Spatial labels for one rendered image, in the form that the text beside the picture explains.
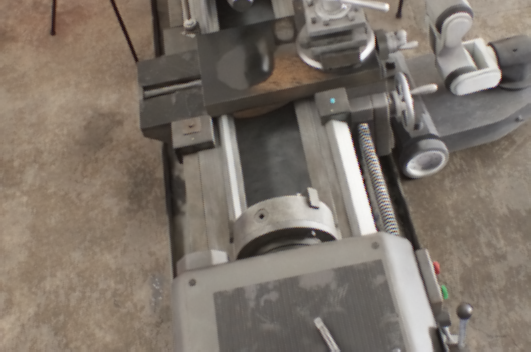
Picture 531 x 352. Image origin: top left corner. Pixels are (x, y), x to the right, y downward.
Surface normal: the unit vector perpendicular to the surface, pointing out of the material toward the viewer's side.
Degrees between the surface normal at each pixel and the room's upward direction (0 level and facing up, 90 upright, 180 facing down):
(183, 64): 0
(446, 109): 0
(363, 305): 0
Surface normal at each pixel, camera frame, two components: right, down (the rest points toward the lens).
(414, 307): 0.59, -0.56
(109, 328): -0.15, -0.58
